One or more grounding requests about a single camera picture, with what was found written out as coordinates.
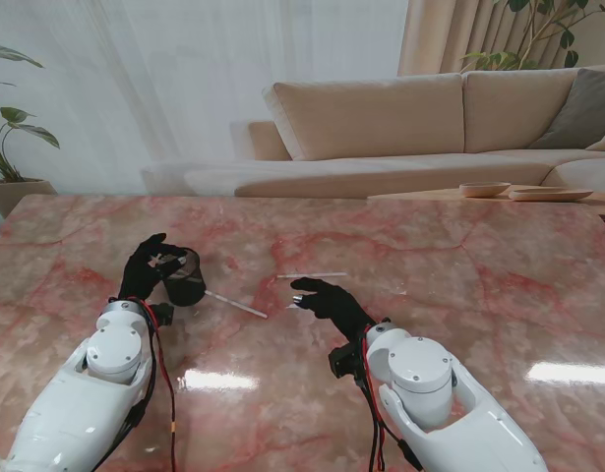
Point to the sheer white curtain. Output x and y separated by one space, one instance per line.
184 74

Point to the beige pleated curtain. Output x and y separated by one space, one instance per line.
430 39

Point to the beige plant pot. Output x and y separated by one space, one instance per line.
21 194

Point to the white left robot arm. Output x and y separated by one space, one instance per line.
85 408

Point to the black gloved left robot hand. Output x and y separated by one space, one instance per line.
137 275

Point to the light wooden coffee table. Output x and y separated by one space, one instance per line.
444 193

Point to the beige sectional sofa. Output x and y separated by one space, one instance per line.
371 118

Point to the tall branching green plant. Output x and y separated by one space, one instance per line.
567 38

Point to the large-leaf green houseplant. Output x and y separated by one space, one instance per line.
39 134

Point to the grey sofa cushion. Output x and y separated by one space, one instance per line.
582 108

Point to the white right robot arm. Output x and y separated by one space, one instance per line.
430 393

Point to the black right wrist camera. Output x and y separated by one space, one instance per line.
345 361

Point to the shallow wooden tray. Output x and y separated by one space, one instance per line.
548 194

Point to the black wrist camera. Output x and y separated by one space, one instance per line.
163 315
345 361

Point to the black mesh brush holder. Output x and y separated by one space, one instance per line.
189 290

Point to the light wooden bowl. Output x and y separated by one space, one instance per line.
484 189

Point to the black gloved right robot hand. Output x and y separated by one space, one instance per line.
339 307

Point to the cream throw pillow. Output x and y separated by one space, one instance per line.
604 143

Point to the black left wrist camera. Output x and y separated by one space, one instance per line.
163 315

